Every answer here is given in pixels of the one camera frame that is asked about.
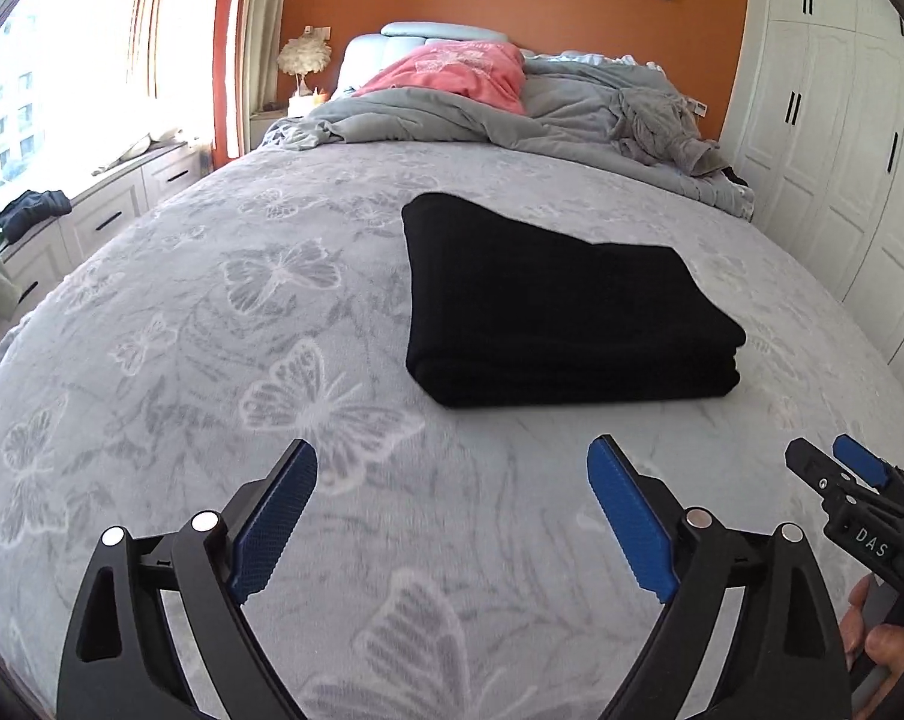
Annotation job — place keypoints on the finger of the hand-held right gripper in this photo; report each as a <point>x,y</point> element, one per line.
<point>815,469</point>
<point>864,457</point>

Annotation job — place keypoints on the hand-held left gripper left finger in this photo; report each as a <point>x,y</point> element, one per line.
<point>272,525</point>

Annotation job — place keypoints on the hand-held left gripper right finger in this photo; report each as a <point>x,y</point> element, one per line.
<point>632,517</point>

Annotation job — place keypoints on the black pants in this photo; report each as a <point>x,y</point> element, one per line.
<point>557,307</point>

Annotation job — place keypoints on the person's right hand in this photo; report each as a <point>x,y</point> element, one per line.
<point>890,652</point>

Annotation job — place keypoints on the grey butterfly print blanket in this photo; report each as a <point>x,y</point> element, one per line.
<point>197,390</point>

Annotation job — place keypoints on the white wardrobe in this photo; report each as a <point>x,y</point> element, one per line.
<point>819,165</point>

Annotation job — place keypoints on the white drawer cabinet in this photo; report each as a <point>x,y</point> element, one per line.
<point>107,210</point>

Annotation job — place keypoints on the crumpled grey garment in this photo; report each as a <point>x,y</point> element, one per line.
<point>654,127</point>

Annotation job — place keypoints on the dark blue clothes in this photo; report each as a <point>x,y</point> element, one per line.
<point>35,210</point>

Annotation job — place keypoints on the white nightstand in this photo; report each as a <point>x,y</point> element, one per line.
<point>268,131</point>

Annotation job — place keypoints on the pale elongated object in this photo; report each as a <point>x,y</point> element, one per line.
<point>148,144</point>

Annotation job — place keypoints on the tissue box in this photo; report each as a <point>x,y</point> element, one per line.
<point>307,103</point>

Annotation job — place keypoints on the grey duvet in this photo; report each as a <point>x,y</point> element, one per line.
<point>437,116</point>

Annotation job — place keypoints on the white feather table lamp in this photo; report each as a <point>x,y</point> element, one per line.
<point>302,56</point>

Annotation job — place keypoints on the light blue headboard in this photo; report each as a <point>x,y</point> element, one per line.
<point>362,60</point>

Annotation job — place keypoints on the orange curtain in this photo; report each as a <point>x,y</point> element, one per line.
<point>221,52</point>

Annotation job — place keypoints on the pink pillow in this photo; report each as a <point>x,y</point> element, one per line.
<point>459,71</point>

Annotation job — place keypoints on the window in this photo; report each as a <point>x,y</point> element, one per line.
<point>47,90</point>

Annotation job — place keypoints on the white curtain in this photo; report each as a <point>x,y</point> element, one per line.
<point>260,15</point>

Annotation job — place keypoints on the white wall socket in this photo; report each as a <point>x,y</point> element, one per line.
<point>699,106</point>

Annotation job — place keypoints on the white wall switch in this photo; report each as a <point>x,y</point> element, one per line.
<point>318,31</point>

